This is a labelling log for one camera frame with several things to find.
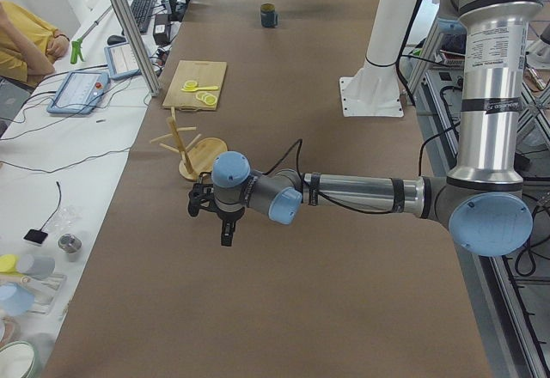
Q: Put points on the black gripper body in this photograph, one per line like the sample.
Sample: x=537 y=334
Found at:
x=227 y=218

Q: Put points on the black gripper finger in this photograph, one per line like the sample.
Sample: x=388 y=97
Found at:
x=230 y=231
x=224 y=234

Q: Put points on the blue mug yellow inside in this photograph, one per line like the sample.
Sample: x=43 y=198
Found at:
x=268 y=15

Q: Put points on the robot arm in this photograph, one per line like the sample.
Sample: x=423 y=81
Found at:
x=479 y=201

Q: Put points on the bamboo mug tree rack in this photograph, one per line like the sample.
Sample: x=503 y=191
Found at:
x=197 y=156

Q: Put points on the grey plastic cup lying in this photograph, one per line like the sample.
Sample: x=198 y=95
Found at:
x=36 y=266

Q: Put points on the yellow cup lying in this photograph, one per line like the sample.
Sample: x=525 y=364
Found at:
x=8 y=263

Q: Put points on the light blue cup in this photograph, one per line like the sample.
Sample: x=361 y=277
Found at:
x=15 y=300

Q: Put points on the lemon slice front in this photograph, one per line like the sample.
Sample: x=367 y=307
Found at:
x=211 y=103

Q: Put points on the lemon slice middle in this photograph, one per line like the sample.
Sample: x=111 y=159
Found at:
x=204 y=96

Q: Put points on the lemon slice by knife tip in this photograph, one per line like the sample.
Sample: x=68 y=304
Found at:
x=190 y=85

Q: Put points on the wooden cutting board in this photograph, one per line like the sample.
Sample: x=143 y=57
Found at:
x=206 y=73

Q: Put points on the metal weight cylinder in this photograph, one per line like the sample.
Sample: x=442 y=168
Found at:
x=71 y=247

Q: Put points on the blue teach pendant far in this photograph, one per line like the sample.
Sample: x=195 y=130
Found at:
x=121 y=62

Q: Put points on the blue teach pendant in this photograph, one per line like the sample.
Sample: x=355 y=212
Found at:
x=121 y=62
x=79 y=94

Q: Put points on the blue teach pendant near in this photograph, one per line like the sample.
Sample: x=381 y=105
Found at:
x=79 y=94

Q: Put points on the black power adapter box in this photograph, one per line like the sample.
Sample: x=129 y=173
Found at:
x=162 y=29

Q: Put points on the small black square pad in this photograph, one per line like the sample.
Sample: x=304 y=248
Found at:
x=36 y=236

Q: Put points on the black computer mouse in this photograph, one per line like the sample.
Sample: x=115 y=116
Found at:
x=115 y=39

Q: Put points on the black keyboard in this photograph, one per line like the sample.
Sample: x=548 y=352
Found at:
x=141 y=11

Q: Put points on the person in yellow shirt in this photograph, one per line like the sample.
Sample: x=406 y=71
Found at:
x=29 y=45

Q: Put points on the white green bowl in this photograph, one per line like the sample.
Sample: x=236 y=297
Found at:
x=20 y=359

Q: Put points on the aluminium frame post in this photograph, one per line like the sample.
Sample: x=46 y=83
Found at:
x=127 y=22

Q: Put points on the green handled grabber tool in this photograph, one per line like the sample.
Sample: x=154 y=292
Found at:
x=76 y=45

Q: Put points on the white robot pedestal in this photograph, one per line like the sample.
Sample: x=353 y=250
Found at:
x=374 y=90

